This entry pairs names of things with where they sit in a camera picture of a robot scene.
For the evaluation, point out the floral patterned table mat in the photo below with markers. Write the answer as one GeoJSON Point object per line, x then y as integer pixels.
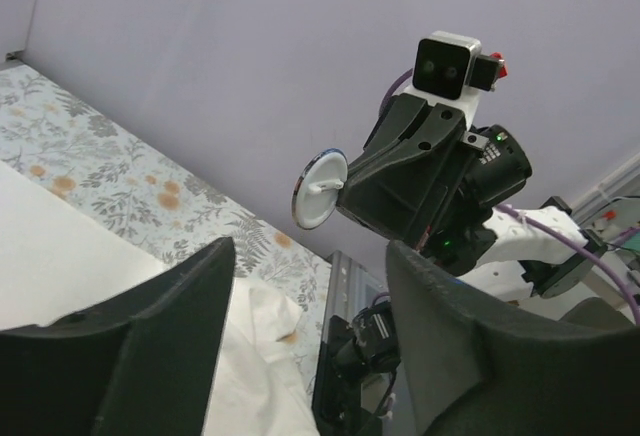
{"type": "Point", "coordinates": [68, 147]}

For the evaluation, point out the white t-shirt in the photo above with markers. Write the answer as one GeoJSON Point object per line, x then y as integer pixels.
{"type": "Point", "coordinates": [56, 261]}

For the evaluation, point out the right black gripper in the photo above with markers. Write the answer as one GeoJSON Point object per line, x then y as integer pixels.
{"type": "Point", "coordinates": [396, 185]}

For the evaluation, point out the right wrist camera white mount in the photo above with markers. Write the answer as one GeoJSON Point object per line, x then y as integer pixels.
{"type": "Point", "coordinates": [451, 70]}

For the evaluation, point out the small round brooch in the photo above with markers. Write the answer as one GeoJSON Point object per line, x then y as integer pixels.
{"type": "Point", "coordinates": [317, 189]}

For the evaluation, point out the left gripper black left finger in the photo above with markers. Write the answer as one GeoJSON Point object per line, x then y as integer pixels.
{"type": "Point", "coordinates": [139, 363]}

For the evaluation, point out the aluminium frame rail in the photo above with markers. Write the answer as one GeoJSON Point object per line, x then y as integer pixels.
{"type": "Point", "coordinates": [351, 289]}

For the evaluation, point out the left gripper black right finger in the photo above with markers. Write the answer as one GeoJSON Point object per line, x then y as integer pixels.
{"type": "Point", "coordinates": [476, 365]}

